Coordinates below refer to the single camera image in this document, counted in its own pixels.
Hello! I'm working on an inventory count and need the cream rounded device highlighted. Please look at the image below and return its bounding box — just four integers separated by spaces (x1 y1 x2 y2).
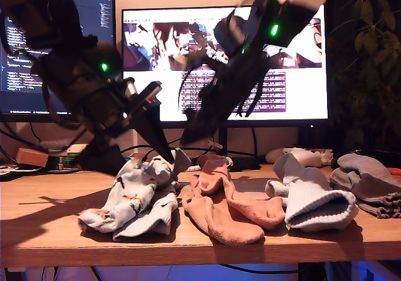
264 149 284 165

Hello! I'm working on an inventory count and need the grey frilly cuff sock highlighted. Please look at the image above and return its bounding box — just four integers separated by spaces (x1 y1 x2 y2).
328 167 401 220
336 154 401 202

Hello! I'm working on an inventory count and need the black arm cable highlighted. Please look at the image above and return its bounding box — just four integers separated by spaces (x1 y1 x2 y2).
0 14 91 147
177 58 267 119

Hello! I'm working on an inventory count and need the black patterned flat item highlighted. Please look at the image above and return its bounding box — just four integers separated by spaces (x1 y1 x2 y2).
0 164 44 182

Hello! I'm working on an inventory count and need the dark green box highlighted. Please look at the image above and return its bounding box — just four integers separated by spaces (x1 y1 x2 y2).
46 155 83 172

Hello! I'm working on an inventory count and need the monitor with dark code screen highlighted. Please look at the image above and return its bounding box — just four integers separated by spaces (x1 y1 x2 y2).
0 0 119 125

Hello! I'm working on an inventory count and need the pink sock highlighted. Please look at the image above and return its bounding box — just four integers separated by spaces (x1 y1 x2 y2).
182 193 266 247
190 154 286 231

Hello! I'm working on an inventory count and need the white patterned item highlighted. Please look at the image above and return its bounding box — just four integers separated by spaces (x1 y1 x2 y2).
318 149 333 166

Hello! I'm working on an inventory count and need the white and green box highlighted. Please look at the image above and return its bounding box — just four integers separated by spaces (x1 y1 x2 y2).
66 144 89 159

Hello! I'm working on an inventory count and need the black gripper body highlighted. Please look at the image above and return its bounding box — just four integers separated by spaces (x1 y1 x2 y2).
73 77 163 166

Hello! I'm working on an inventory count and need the black monitor stand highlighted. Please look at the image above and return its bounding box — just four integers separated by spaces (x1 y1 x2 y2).
184 129 263 172

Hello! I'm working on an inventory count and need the green leafy houseplant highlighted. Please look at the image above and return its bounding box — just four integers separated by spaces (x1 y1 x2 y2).
325 0 401 156

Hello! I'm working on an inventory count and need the white game controller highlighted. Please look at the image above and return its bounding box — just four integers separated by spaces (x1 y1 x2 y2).
289 148 323 168

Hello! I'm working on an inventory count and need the black desk cable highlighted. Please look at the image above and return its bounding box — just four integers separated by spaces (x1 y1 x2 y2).
250 129 259 159
219 263 300 276
120 132 220 164
0 123 43 166

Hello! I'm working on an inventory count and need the monitor with bright white screen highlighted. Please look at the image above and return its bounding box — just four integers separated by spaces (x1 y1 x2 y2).
120 4 329 130

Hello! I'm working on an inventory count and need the white animal print sock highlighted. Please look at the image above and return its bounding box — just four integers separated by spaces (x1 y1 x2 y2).
112 191 179 242
77 148 192 234

